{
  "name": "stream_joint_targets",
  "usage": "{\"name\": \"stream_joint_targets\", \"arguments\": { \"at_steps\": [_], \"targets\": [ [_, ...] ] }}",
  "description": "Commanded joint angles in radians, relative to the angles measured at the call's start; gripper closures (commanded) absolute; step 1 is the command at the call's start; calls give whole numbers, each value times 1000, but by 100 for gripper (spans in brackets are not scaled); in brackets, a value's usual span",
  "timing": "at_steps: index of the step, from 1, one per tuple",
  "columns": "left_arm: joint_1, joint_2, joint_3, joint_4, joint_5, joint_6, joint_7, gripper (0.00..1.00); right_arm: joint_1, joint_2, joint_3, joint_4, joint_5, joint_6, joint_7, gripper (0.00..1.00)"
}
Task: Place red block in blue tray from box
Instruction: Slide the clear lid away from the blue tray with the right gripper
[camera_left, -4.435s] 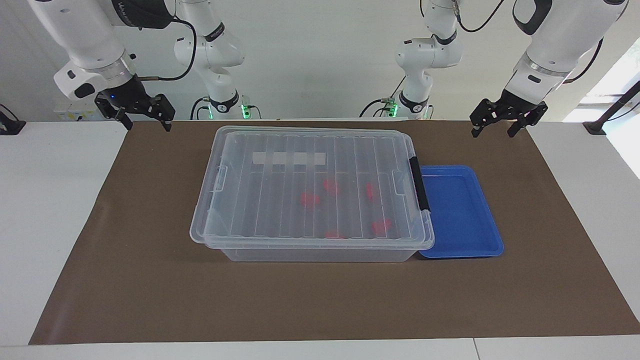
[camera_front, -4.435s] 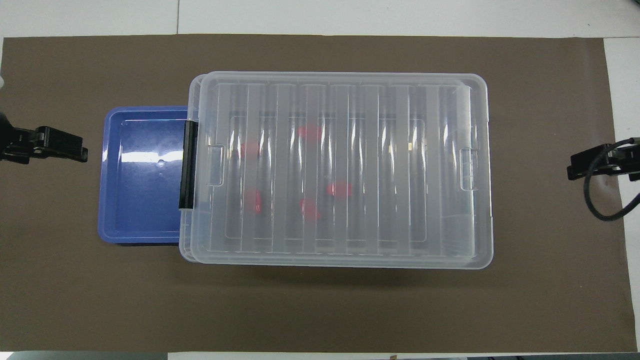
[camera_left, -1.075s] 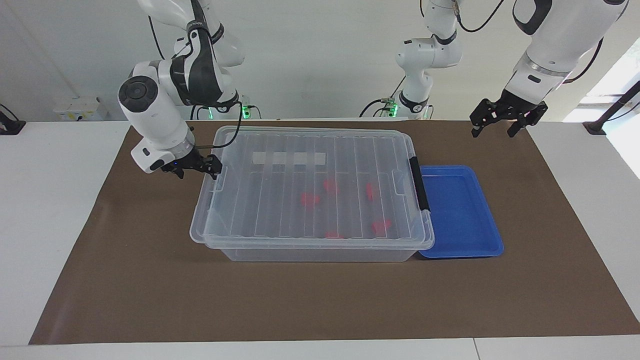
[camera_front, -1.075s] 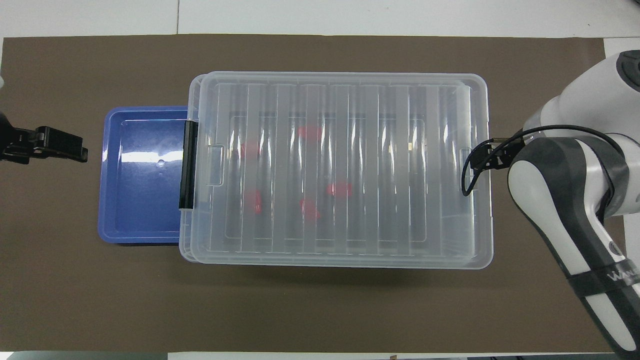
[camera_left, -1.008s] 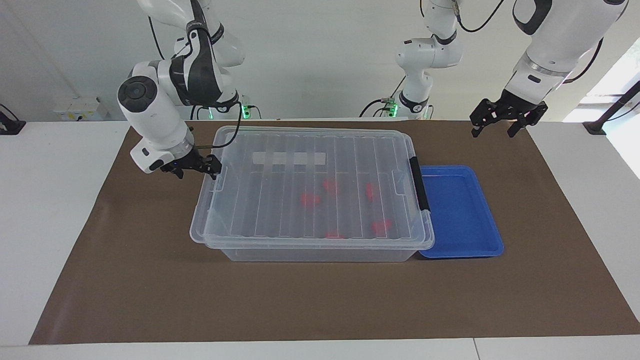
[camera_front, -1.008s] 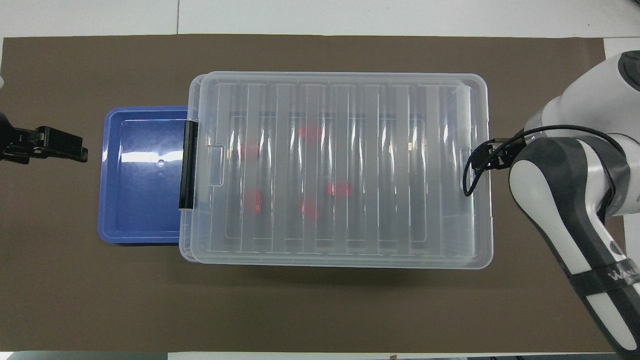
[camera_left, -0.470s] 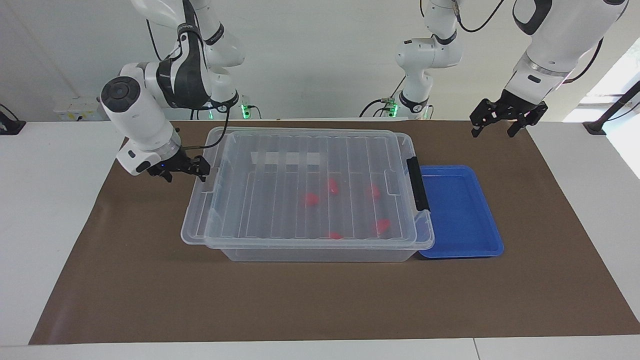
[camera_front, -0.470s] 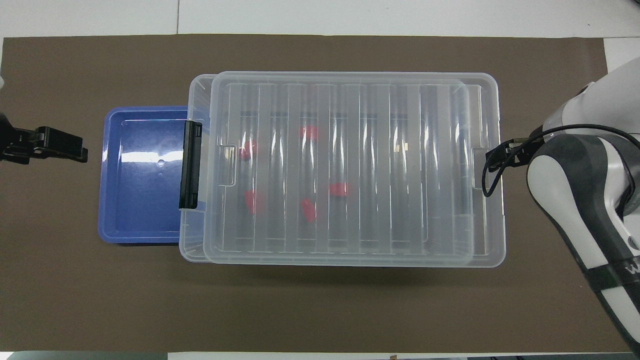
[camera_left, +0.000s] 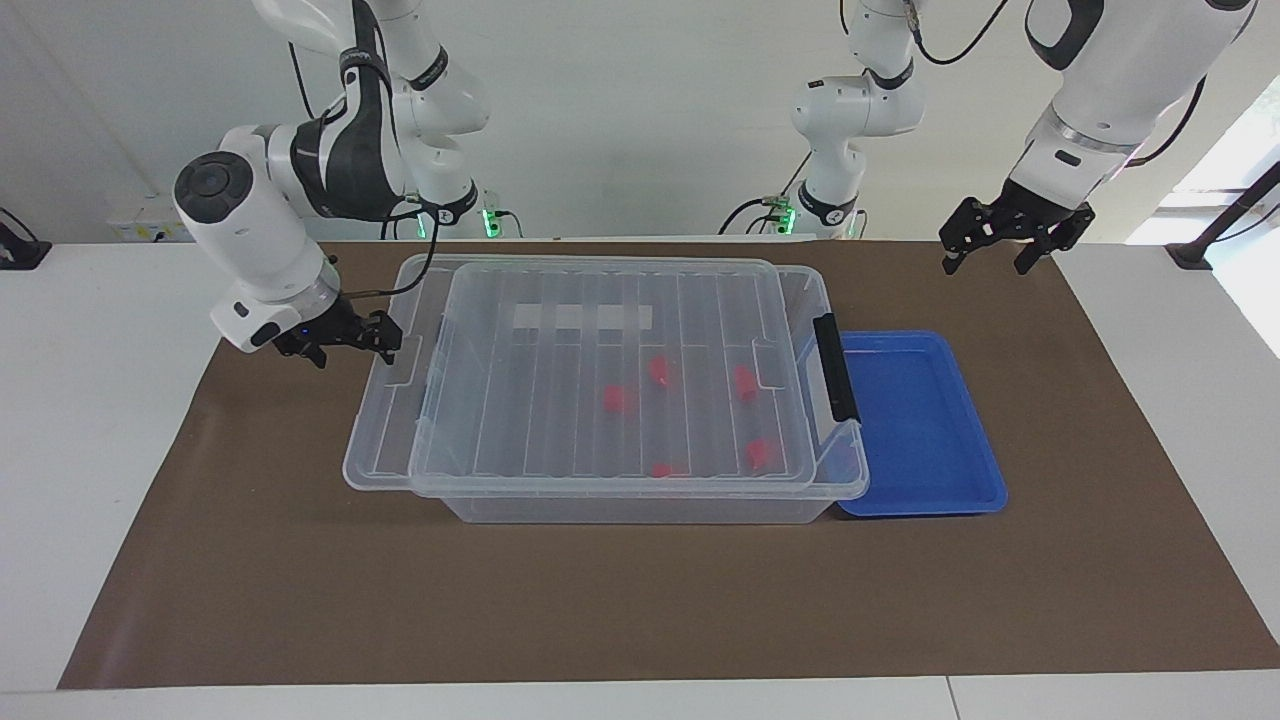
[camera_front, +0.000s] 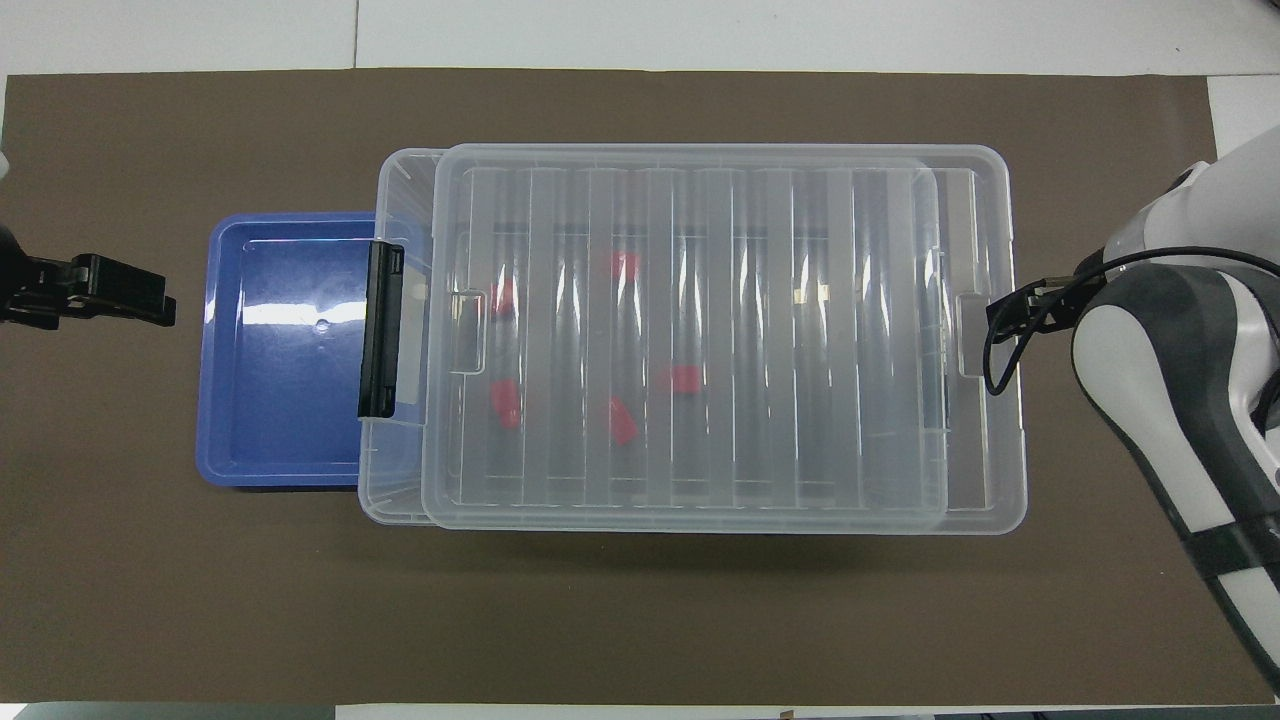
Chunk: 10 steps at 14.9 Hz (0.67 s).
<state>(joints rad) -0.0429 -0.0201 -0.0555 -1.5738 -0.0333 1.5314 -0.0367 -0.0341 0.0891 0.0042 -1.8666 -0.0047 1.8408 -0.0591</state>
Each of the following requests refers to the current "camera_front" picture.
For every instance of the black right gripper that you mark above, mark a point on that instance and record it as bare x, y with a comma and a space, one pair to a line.
1055, 303

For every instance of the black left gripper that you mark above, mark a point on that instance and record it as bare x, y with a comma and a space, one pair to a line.
30, 280

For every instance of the clear plastic box lid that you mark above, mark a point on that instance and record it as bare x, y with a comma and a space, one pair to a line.
760, 400

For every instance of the red block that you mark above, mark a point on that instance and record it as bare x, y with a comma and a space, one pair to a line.
504, 296
624, 265
506, 403
622, 421
684, 378

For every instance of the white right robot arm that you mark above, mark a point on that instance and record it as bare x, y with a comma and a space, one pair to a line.
1180, 400

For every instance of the blue plastic tray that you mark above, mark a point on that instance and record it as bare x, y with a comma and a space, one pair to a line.
290, 400

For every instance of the black box latch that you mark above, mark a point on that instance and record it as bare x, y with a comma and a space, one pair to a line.
380, 330

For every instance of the clear plastic storage box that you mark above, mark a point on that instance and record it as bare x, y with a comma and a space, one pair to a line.
395, 470

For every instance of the brown table mat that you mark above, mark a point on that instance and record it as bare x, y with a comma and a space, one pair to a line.
200, 600

